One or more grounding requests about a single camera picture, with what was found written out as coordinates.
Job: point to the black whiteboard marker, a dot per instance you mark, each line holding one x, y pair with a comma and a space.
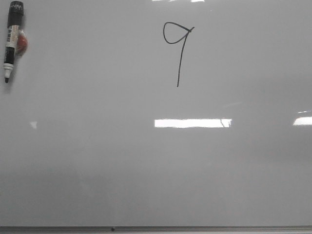
14, 21

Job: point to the grey aluminium whiteboard frame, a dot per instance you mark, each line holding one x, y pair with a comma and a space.
155, 229

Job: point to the white glossy whiteboard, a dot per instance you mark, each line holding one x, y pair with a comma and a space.
159, 113

